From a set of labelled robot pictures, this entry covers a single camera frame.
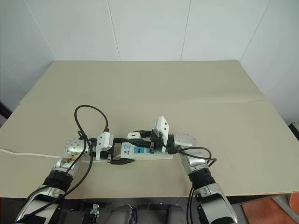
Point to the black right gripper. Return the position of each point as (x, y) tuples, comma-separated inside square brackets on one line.
[(156, 142)]

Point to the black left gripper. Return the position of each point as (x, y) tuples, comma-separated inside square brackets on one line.
[(111, 152)]

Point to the white charger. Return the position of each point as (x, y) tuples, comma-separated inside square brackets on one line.
[(133, 135)]

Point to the white power strip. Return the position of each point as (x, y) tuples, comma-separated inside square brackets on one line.
[(140, 152)]

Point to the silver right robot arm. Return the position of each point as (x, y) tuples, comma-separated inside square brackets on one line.
[(196, 161)]

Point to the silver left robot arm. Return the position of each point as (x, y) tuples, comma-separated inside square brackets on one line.
[(70, 161)]

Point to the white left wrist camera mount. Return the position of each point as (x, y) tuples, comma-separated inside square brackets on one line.
[(104, 141)]

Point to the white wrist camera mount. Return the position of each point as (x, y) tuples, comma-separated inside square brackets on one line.
[(162, 126), (104, 141)]

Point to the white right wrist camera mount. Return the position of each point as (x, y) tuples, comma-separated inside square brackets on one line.
[(162, 126)]

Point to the black frame under table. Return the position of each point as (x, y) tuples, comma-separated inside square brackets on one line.
[(70, 210)]

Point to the dark object at wall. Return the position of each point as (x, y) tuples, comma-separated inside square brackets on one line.
[(3, 114)]

